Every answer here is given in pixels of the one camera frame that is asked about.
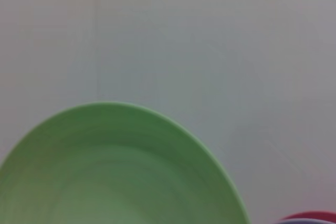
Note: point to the green plate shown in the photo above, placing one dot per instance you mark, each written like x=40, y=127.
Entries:
x=118, y=171

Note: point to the red plate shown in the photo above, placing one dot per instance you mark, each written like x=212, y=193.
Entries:
x=315, y=214

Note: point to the purple plate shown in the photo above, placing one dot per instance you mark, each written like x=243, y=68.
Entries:
x=309, y=222

